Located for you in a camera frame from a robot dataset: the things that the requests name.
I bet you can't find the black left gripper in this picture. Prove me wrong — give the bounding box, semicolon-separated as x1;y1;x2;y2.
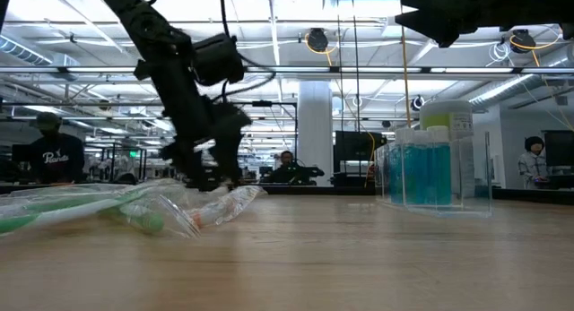
134;41;253;191

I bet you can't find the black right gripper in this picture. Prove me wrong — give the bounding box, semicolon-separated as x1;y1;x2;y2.
394;0;574;48

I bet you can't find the clear bag with yellow sponge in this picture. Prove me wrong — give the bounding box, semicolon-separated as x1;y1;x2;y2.
187;184;269;229

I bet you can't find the blue mouthwash bottle silver cap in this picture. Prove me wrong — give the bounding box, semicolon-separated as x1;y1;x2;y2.
387;127;412;206
425;125;453;207
405;128;432;206

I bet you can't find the person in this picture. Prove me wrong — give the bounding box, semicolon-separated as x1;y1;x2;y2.
517;135;551;190
262;150;306;186
25;111;86;186

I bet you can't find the black background robot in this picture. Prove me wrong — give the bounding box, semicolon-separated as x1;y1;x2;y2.
295;165;326;185

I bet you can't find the white building column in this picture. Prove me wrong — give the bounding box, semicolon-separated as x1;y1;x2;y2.
296;80;335;187

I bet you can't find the black cabinet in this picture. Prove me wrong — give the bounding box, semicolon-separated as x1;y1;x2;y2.
333;130;387;187

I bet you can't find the clear acrylic organizer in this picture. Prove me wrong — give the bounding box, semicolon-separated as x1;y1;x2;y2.
375;130;494;220

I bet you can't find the black monitor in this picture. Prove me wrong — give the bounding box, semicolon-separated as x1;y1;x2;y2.
542;129;574;168

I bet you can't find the black background gantry frame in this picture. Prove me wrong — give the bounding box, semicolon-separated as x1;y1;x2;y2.
241;99;300;186

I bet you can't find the grey ventilation duct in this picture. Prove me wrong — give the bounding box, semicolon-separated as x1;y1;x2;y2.
468;73;574;107
0;35;55;66

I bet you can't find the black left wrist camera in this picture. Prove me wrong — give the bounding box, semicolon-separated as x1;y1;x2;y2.
192;32;247;87

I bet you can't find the thin black cable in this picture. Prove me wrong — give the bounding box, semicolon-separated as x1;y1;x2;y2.
335;0;344;134

